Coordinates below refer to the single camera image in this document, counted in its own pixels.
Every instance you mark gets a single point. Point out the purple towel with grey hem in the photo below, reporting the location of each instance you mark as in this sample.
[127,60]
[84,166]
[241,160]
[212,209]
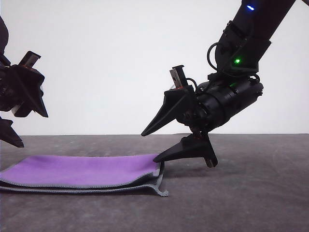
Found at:
[79,169]

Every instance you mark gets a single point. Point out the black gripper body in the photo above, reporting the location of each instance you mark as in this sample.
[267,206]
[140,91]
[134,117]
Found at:
[9,94]
[229,99]

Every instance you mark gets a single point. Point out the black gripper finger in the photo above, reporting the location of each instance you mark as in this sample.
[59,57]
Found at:
[190,148]
[171,106]
[32,84]
[10,135]

